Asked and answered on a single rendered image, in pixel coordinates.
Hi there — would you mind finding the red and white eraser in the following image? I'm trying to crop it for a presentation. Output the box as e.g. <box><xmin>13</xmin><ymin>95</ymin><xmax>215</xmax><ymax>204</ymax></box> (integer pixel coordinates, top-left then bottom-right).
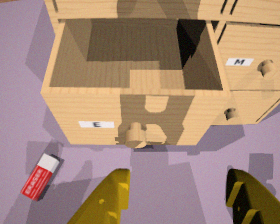
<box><xmin>20</xmin><ymin>153</ymin><xmax>59</xmax><ymax>201</ymax></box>

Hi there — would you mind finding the wooden drawer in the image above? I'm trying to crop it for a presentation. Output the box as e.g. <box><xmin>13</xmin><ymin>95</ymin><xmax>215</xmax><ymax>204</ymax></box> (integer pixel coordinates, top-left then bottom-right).
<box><xmin>41</xmin><ymin>18</ymin><xmax>231</xmax><ymax>148</ymax></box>
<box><xmin>212</xmin><ymin>90</ymin><xmax>280</xmax><ymax>124</ymax></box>
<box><xmin>230</xmin><ymin>0</ymin><xmax>280</xmax><ymax>19</ymax></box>
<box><xmin>56</xmin><ymin>0</ymin><xmax>225</xmax><ymax>15</ymax></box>
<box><xmin>217</xmin><ymin>21</ymin><xmax>280</xmax><ymax>87</ymax></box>

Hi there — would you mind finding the tan rectangular box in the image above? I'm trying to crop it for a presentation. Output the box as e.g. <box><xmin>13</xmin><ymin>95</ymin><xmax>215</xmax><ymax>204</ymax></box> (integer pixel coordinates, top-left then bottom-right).
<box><xmin>44</xmin><ymin>0</ymin><xmax>280</xmax><ymax>125</ymax></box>

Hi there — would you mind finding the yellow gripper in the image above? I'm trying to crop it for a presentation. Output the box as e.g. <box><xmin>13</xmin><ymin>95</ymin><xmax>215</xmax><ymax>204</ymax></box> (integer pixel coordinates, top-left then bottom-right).
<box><xmin>67</xmin><ymin>168</ymin><xmax>280</xmax><ymax>224</ymax></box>

